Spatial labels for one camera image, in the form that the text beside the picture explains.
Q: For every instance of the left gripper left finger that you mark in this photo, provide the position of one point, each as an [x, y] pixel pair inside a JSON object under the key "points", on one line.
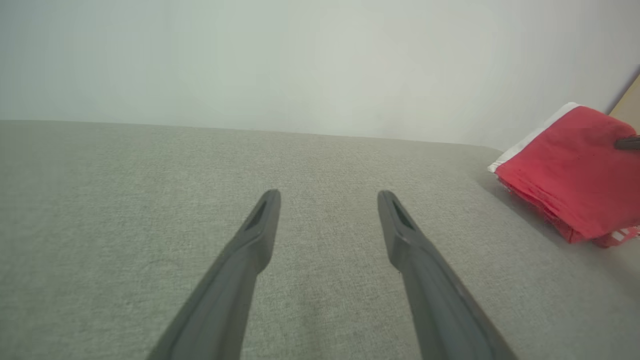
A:
{"points": [[225, 300]]}

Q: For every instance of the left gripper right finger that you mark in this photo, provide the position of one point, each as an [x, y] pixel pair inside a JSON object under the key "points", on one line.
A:
{"points": [[440, 310]]}

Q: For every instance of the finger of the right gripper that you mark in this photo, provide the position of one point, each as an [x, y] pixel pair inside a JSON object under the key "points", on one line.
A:
{"points": [[629, 143]]}

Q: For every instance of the red white jersey garment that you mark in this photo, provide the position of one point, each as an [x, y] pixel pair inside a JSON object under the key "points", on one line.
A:
{"points": [[565, 170]]}

